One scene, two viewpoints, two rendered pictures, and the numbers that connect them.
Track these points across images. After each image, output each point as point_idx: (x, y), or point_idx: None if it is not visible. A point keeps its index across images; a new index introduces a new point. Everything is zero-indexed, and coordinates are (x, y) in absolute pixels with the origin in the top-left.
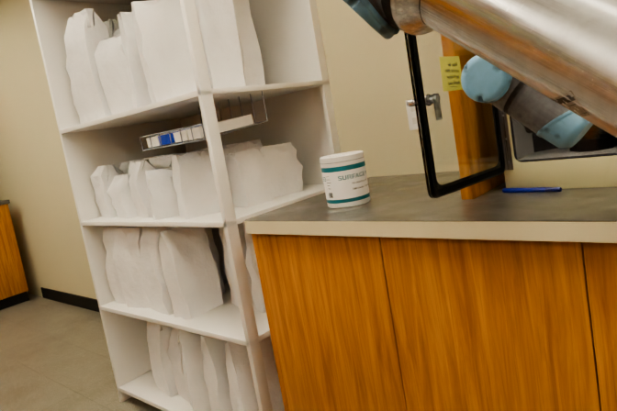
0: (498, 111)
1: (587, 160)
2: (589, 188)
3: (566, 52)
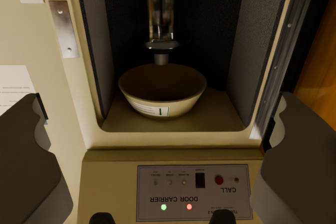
0: None
1: None
2: None
3: None
